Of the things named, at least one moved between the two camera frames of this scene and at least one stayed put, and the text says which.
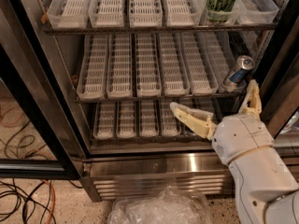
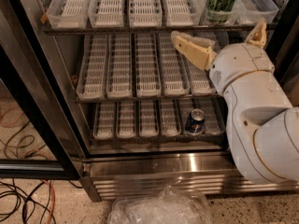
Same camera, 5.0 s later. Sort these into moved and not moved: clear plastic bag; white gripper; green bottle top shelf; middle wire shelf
Moved: white gripper
Not moved: middle wire shelf; clear plastic bag; green bottle top shelf
